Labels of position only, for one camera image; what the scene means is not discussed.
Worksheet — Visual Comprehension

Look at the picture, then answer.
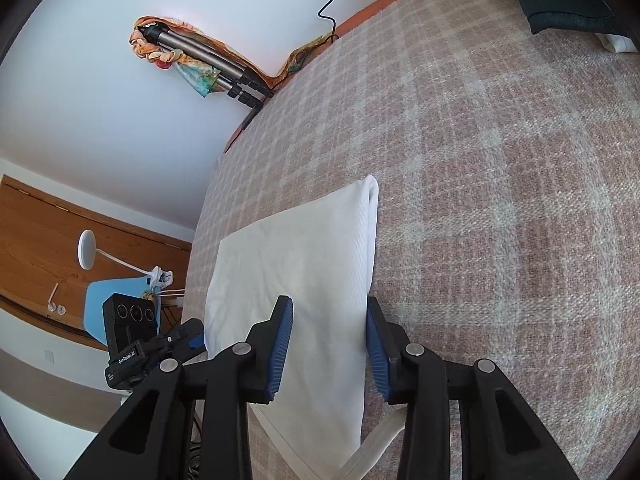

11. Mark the white wall socket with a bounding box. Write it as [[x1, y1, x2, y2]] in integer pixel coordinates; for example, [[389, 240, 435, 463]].
[[47, 282, 68, 318]]

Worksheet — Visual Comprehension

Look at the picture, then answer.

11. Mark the colourful knotted scarf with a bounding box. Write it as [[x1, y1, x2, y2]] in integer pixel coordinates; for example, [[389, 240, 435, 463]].
[[130, 27, 223, 98]]

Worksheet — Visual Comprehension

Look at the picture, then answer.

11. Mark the plaid bed blanket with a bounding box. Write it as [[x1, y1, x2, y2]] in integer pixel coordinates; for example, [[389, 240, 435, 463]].
[[187, 0, 640, 480]]

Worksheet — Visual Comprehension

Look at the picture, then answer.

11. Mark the orange scarf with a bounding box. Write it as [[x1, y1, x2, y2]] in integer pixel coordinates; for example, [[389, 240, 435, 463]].
[[132, 15, 331, 91]]

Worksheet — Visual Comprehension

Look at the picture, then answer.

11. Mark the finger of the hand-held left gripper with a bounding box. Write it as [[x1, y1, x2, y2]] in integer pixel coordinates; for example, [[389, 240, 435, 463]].
[[160, 319, 207, 367]]

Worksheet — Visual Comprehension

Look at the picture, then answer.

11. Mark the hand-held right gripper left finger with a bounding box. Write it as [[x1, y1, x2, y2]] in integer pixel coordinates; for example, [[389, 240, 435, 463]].
[[65, 295, 296, 480]]

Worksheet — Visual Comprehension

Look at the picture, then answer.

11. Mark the light blue chair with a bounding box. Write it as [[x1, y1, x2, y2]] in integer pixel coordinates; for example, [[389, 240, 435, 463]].
[[85, 277, 163, 351]]

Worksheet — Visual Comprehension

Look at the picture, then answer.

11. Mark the orange bed sheet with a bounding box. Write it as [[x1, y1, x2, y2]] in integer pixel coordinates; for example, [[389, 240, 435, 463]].
[[222, 0, 473, 155]]

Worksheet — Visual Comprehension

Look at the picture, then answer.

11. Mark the white camisole top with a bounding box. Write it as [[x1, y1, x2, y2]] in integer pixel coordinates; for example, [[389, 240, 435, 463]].
[[205, 175, 406, 480]]

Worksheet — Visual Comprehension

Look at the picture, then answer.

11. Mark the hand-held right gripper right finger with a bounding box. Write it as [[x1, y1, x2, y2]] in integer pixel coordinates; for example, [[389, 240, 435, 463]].
[[365, 296, 583, 480]]

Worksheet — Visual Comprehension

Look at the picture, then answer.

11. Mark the white clip desk lamp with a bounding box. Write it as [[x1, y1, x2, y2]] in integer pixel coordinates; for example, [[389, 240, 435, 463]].
[[76, 229, 176, 291]]

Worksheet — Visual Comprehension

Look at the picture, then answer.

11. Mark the white folded garment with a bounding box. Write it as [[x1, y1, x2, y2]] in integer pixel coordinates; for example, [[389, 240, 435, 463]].
[[595, 30, 640, 56]]

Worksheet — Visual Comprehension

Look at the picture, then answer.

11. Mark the silver folded tripod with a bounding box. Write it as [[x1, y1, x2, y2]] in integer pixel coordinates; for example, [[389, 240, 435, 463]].
[[142, 22, 275, 111]]

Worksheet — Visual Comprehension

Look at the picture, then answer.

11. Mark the wooden door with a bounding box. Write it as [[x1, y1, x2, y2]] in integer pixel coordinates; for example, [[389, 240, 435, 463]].
[[0, 175, 193, 351]]

